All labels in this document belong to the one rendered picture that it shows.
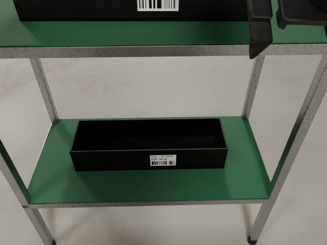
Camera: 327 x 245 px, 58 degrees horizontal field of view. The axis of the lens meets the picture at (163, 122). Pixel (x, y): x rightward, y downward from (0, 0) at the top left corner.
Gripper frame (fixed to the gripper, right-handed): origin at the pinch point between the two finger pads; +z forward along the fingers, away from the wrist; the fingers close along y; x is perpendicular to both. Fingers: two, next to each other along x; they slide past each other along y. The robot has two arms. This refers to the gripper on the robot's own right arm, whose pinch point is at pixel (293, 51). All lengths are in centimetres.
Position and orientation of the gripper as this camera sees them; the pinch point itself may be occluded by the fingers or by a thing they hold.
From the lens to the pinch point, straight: 39.1
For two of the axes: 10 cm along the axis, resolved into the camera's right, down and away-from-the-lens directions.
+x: -0.3, 9.3, -3.6
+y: -10.0, -0.3, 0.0
